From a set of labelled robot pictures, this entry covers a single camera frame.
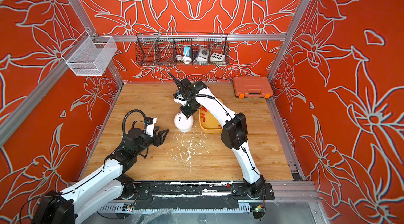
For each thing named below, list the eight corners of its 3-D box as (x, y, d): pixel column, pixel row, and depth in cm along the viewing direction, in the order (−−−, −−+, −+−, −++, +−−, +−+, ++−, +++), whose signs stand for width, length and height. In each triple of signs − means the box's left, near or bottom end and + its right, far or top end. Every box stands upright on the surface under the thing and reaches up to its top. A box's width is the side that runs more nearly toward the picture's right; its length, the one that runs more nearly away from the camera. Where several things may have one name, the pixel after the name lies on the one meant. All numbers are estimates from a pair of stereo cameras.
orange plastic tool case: (236, 99, 112) (237, 93, 108) (232, 81, 125) (234, 75, 120) (271, 99, 112) (274, 93, 107) (264, 81, 124) (267, 75, 119)
